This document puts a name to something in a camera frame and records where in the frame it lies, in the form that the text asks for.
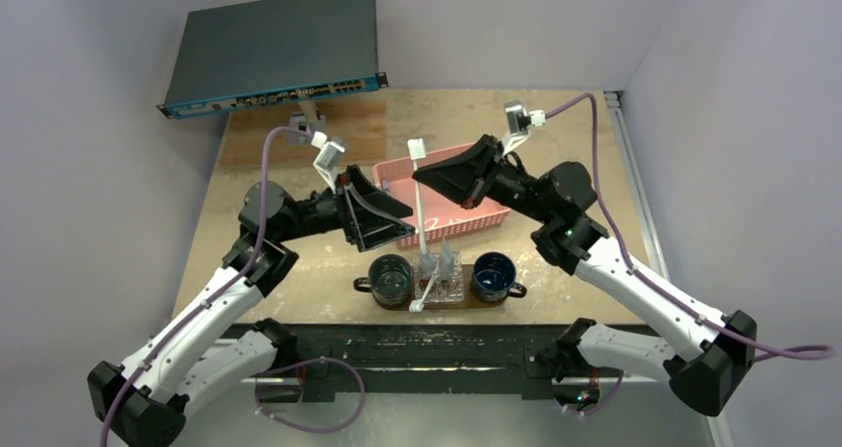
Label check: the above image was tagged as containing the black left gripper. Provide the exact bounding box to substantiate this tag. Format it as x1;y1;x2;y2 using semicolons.
275;165;413;250

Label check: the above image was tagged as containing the pink plastic basket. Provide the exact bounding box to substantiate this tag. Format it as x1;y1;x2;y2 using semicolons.
372;157;511;242

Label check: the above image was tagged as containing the dark grey mug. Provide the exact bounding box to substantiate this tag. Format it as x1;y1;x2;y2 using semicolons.
352;254;414;308

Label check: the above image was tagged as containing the clear glass toothbrush holder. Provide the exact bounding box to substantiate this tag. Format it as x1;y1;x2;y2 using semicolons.
411;251;466;309

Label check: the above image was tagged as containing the dark blue mug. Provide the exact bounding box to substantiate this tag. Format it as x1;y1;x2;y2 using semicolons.
471;251;528;303

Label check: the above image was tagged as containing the oval wooden tray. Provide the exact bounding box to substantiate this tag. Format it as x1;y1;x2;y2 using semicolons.
374;264;520;311

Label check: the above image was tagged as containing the blue capped toothpaste tube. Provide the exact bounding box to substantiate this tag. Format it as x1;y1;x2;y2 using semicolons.
438;237;456;282

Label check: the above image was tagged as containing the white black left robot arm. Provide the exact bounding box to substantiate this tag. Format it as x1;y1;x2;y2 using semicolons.
87;165;415;446

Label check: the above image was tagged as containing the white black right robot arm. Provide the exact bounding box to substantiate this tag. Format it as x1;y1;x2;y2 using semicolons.
412;135;757;417

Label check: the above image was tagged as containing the brown wooden board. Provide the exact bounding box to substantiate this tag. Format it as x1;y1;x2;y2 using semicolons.
217;95;387;169

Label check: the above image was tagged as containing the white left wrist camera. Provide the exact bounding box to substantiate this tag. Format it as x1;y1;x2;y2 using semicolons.
311;131;347;192

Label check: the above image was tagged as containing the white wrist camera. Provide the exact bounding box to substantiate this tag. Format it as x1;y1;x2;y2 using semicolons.
501;100;546;156
311;131;347;192

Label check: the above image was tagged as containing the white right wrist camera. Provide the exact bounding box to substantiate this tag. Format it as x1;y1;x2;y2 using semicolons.
501;100;546;156

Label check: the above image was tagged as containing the grey metal bracket stand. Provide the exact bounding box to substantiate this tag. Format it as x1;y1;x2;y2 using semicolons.
287;100;326;144

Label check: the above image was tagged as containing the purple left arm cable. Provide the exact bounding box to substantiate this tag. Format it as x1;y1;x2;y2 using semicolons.
98;126;317;447

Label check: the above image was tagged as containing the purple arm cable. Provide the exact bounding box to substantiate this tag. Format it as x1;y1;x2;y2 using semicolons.
98;126;317;447
543;92;835;363

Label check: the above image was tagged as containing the black table front rail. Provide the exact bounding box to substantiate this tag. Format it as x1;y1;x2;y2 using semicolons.
274;323;594;400

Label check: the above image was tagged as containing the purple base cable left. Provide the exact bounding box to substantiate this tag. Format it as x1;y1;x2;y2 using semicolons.
254;357;365;433

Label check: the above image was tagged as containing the aluminium frame rail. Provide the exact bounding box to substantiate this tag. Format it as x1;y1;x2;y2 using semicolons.
604;91;670;279

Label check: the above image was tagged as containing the grey blue network switch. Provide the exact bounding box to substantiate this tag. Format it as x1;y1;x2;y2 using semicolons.
158;0;389;119

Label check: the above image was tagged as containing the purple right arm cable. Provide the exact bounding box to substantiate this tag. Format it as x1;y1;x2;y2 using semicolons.
543;92;835;363

